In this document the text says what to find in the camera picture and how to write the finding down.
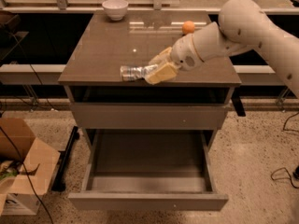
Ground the black cable left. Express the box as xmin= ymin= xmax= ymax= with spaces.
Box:
xmin=0 ymin=28 xmax=57 ymax=224

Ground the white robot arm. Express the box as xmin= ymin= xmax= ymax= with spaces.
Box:
xmin=144 ymin=0 xmax=299 ymax=97

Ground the black floor bar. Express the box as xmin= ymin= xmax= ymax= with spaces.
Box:
xmin=51 ymin=126 xmax=79 ymax=192

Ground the orange fruit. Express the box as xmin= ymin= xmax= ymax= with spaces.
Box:
xmin=182 ymin=21 xmax=195 ymax=35

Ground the grey drawer cabinet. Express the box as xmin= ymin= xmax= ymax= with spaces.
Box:
xmin=57 ymin=10 xmax=242 ymax=212

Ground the black cable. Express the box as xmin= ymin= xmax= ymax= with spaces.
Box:
xmin=269 ymin=110 xmax=299 ymax=189
xmin=0 ymin=28 xmax=57 ymax=224

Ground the closed grey top drawer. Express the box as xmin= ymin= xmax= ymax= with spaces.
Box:
xmin=70 ymin=103 xmax=228 ymax=130

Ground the white ceramic bowl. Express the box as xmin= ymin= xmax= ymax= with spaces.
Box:
xmin=102 ymin=0 xmax=129 ymax=21

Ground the open grey middle drawer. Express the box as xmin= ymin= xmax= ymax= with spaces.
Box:
xmin=69 ymin=130 xmax=228 ymax=211

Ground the silver redbull can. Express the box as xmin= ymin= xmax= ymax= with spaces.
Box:
xmin=120 ymin=64 xmax=158 ymax=81

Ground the brown cardboard box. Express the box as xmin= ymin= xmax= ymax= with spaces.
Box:
xmin=0 ymin=118 xmax=60 ymax=216

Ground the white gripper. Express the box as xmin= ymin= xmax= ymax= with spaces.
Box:
xmin=145 ymin=34 xmax=204 ymax=85

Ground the black cable right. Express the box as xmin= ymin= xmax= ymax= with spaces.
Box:
xmin=269 ymin=110 xmax=299 ymax=189

